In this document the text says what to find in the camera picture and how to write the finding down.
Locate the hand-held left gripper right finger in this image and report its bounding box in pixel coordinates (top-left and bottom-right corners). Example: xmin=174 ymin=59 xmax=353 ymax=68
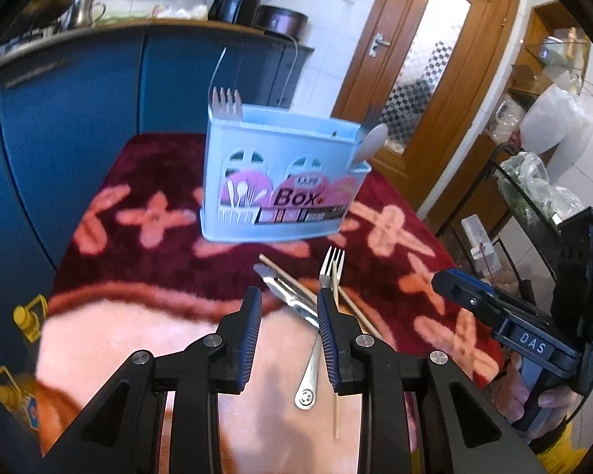
xmin=316 ymin=286 xmax=539 ymax=474

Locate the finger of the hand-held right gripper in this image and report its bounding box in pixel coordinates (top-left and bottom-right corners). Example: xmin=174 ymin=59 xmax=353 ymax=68
xmin=446 ymin=267 xmax=555 ymax=327
xmin=431 ymin=271 xmax=513 ymax=340

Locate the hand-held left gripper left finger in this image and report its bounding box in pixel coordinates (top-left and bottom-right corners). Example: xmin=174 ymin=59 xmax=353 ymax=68
xmin=34 ymin=285 xmax=264 ymax=474

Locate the small metal fork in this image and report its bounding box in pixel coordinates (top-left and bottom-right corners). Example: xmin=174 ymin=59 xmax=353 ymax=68
xmin=295 ymin=246 xmax=347 ymax=412

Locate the grey plastic spoon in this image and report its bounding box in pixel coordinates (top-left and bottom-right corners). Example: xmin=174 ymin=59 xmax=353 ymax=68
xmin=350 ymin=123 xmax=389 ymax=167

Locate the light blue utensil holder box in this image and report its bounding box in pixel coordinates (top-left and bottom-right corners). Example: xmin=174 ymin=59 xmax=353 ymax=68
xmin=199 ymin=103 xmax=371 ymax=245

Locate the white plastic fork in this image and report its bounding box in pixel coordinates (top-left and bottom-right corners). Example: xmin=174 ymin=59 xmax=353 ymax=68
xmin=212 ymin=87 xmax=244 ymax=123

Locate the person's right hand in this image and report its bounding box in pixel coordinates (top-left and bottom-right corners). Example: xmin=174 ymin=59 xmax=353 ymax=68
xmin=494 ymin=353 xmax=585 ymax=433

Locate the white power strip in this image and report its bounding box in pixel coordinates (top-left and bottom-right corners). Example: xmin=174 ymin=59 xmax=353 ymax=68
xmin=461 ymin=214 xmax=502 ymax=275

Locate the clear bag of vegetables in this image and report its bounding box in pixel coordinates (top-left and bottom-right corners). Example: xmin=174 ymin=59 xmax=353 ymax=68
xmin=499 ymin=153 xmax=584 ymax=223

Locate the red floral blanket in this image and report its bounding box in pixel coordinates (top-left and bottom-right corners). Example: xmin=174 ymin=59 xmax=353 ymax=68
xmin=37 ymin=132 xmax=505 ymax=474

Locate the white plastic bag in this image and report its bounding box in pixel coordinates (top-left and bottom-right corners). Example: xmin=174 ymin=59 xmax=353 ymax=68
xmin=521 ymin=84 xmax=593 ymax=154

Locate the cardboard box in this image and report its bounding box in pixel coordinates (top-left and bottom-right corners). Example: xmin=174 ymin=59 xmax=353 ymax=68
xmin=509 ymin=64 xmax=549 ymax=94

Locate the wooden door with glass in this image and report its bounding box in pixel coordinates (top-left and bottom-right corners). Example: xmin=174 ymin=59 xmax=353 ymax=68
xmin=330 ymin=0 xmax=521 ymax=230

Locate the wooden shelf unit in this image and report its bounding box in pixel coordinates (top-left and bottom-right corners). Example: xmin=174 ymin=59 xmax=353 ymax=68
xmin=474 ymin=0 xmax=593 ymax=238

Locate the blue base cabinet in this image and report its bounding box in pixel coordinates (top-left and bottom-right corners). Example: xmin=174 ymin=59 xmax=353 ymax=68
xmin=0 ymin=17 xmax=317 ymax=455

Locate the dark rice cooker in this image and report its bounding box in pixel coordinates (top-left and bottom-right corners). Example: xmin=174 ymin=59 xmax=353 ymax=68
xmin=254 ymin=5 xmax=308 ymax=40

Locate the wooden cutting board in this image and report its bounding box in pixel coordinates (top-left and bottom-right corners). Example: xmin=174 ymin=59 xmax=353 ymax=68
xmin=99 ymin=16 xmax=213 ymax=28

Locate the clear plastic bag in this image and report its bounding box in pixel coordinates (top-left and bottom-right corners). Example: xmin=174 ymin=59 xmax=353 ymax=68
xmin=153 ymin=0 xmax=209 ymax=19

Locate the black air fryer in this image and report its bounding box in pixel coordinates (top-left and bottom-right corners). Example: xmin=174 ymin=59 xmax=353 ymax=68
xmin=208 ymin=0 xmax=263 ymax=24

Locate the pale green cloth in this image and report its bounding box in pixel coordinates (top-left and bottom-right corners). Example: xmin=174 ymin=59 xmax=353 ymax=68
xmin=99 ymin=10 xmax=151 ymax=23

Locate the metal cup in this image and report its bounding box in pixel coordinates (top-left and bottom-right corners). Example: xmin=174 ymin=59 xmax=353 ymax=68
xmin=74 ymin=0 xmax=107 ymax=28

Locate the gas stove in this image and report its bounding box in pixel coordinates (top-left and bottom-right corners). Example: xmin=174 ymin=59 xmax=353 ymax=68
xmin=0 ymin=24 xmax=65 ymax=57

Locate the large black wok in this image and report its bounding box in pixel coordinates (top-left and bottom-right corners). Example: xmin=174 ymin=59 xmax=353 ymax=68
xmin=25 ymin=0 xmax=87 ymax=25

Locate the black wire rack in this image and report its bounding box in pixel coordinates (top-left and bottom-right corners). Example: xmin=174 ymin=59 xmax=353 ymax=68
xmin=435 ymin=143 xmax=574 ymax=317

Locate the white power cable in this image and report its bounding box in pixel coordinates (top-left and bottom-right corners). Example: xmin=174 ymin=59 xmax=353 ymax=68
xmin=277 ymin=37 xmax=300 ymax=109

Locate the cabinet door handle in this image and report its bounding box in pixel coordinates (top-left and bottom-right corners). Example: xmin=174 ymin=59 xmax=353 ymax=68
xmin=5 ymin=59 xmax=70 ymax=85

